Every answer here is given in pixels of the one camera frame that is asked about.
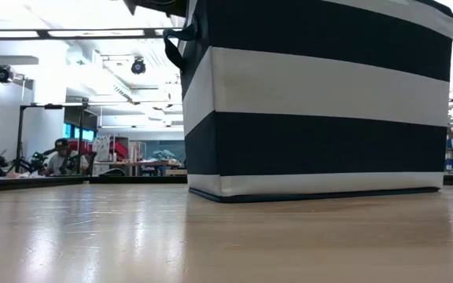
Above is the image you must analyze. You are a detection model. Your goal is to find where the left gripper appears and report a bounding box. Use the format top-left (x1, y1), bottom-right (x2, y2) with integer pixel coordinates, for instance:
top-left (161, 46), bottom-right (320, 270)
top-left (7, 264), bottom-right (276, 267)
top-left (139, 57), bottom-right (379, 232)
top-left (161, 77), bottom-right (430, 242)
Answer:
top-left (123, 0), bottom-right (188, 18)

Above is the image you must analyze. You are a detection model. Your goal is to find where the navy white striped fabric bin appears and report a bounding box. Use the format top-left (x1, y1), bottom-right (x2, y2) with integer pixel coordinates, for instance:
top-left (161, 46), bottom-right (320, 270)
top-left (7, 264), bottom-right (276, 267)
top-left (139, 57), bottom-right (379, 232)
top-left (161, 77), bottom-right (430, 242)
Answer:
top-left (162, 0), bottom-right (453, 204)

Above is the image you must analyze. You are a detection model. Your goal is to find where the blue crumpled cloth pile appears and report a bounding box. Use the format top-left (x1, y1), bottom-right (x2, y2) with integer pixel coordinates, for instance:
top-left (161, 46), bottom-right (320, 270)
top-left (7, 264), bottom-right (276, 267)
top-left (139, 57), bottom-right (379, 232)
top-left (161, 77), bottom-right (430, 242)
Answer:
top-left (149, 149), bottom-right (182, 163)

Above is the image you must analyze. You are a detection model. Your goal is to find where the red storage bins shelf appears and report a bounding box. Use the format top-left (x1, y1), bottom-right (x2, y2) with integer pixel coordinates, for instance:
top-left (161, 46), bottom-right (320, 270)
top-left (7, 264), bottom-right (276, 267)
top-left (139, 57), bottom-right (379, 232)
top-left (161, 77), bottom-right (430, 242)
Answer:
top-left (92, 135), bottom-right (131, 163)

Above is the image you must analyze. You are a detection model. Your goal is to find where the blue lit screen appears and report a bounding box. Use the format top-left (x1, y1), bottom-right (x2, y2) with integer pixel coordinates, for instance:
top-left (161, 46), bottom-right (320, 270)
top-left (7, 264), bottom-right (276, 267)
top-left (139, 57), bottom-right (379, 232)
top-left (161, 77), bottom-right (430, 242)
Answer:
top-left (63, 123), bottom-right (96, 142)

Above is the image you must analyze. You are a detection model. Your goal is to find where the wooden background table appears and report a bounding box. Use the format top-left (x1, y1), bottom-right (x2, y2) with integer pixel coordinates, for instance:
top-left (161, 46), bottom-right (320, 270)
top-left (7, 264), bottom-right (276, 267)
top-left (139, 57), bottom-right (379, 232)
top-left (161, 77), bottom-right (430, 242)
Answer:
top-left (92, 160), bottom-right (184, 177)

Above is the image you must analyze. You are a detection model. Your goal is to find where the person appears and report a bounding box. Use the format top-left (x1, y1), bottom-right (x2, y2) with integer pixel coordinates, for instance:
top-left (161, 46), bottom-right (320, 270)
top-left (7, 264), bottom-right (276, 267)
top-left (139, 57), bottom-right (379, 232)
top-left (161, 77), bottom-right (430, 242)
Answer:
top-left (39, 138), bottom-right (90, 177)

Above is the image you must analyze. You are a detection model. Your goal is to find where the white ceiling vent duct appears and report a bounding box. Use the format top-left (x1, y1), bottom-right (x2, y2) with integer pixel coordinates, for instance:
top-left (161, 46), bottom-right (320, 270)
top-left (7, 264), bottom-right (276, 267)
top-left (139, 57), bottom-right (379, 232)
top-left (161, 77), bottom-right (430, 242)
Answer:
top-left (64, 46), bottom-right (135, 104)

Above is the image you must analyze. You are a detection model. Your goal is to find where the black background table frame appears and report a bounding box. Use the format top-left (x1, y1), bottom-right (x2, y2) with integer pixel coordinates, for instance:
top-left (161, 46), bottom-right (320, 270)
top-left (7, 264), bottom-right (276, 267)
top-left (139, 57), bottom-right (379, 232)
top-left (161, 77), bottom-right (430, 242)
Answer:
top-left (16, 97), bottom-right (101, 174)

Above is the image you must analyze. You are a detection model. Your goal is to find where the black metal table rail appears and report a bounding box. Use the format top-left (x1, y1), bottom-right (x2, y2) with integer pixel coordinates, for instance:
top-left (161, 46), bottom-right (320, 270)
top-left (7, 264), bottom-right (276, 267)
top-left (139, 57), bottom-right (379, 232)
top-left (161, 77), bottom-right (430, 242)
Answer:
top-left (0, 175), bottom-right (189, 193)

